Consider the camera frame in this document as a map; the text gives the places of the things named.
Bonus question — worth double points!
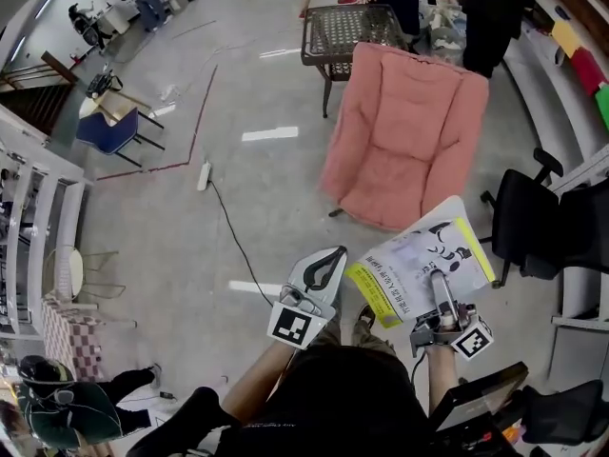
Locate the person's camouflage trousers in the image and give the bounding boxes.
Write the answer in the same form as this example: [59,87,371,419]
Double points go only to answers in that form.
[311,311,396,357]

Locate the wooden staircase railing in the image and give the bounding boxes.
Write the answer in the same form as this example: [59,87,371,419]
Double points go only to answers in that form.
[0,50,80,137]

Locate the grey and yellow book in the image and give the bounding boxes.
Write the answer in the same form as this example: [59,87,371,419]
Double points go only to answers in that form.
[344,195,497,328]

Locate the blue chair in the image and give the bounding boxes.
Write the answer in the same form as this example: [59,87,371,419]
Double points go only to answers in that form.
[75,88,167,169]

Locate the pink cushioned armchair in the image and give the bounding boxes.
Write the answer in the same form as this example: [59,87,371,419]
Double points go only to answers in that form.
[319,41,490,232]

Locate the person's right forearm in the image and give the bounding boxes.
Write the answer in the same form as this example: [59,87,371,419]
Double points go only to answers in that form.
[424,345,459,418]

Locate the green paper sheet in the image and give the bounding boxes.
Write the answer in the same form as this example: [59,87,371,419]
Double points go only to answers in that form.
[594,83,609,130]

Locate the black power cable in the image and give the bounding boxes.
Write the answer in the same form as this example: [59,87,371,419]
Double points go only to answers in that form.
[208,181,286,304]

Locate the person's left forearm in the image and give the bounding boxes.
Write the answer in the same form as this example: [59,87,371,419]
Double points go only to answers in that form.
[222,338,296,423]

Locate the black device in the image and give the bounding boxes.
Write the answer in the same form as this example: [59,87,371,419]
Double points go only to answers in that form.
[85,70,124,99]

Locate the pink checkered tablecloth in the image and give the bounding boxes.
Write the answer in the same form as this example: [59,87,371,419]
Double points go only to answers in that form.
[40,297,104,383]

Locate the yellow paper sheet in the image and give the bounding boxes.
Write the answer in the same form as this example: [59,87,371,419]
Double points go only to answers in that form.
[550,19,582,59]

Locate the dark wicker table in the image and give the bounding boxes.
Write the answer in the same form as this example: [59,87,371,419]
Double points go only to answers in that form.
[301,3,410,119]

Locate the white glass cabinet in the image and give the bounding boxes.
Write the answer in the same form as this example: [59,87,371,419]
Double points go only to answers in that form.
[0,105,94,340]

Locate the red paper sheet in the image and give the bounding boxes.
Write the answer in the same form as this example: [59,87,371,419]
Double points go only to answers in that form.
[569,48,609,97]

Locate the wire basket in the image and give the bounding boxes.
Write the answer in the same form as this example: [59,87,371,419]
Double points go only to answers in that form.
[427,16,465,64]

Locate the yellow wire chair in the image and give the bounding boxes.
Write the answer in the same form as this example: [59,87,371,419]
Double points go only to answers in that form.
[43,245,128,304]

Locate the person's black shirt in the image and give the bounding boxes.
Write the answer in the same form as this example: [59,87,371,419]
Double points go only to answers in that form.
[128,345,505,457]

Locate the black mesh office chair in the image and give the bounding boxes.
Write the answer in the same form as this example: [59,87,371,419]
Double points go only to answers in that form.
[503,378,609,447]

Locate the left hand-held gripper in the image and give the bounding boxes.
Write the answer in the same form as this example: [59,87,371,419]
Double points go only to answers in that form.
[266,245,348,350]

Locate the person's right shoe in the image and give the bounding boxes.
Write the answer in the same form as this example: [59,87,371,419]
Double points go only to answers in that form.
[354,304,377,332]

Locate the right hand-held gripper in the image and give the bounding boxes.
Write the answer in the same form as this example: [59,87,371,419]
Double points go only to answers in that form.
[409,268,495,362]

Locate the white shelving unit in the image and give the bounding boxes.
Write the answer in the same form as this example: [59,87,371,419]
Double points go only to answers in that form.
[501,0,609,385]

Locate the white table frame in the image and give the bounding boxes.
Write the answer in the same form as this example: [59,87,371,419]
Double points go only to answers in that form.
[70,302,139,328]

